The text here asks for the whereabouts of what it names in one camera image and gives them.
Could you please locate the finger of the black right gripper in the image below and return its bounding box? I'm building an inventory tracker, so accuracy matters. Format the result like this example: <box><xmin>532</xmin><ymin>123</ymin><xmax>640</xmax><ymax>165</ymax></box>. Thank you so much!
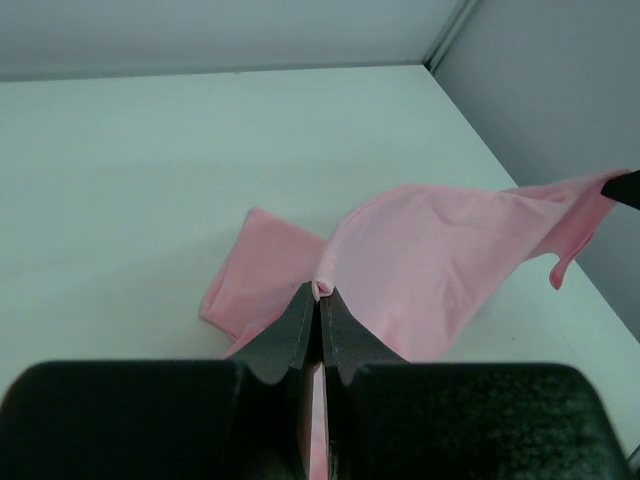
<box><xmin>601</xmin><ymin>170</ymin><xmax>640</xmax><ymax>209</ymax></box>

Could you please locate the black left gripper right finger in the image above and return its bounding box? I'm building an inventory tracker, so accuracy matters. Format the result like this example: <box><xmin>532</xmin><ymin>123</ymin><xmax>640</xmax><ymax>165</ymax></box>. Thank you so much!
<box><xmin>319</xmin><ymin>294</ymin><xmax>633</xmax><ymax>479</ymax></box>

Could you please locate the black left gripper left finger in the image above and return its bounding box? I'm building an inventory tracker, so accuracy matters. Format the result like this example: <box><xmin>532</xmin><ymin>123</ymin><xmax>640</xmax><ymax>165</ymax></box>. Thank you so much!
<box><xmin>1</xmin><ymin>285</ymin><xmax>314</xmax><ymax>479</ymax></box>

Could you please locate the pink t-shirt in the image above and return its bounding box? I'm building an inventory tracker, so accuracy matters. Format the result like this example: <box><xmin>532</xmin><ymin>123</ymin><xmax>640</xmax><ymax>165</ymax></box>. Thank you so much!
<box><xmin>199</xmin><ymin>168</ymin><xmax>631</xmax><ymax>480</ymax></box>

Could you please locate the right aluminium frame post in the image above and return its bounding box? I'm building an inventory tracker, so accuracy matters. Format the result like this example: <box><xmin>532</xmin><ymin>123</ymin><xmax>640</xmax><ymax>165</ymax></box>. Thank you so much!
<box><xmin>422</xmin><ymin>0</ymin><xmax>484</xmax><ymax>75</ymax></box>

